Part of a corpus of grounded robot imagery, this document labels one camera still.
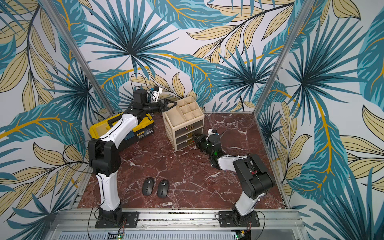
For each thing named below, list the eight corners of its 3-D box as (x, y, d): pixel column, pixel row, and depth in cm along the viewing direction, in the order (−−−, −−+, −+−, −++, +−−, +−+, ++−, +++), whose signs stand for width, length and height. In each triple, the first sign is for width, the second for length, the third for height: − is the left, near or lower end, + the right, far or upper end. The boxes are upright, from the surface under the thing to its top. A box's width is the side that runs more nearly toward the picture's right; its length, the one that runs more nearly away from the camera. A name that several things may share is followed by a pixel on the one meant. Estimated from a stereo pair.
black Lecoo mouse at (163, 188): (157, 198, 82) (156, 196, 80) (159, 181, 88) (159, 179, 86) (167, 198, 82) (167, 196, 80) (169, 181, 88) (168, 179, 86)
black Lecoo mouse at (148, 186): (142, 195, 83) (140, 194, 80) (145, 178, 88) (144, 177, 86) (152, 195, 83) (151, 194, 81) (155, 179, 89) (154, 177, 86)
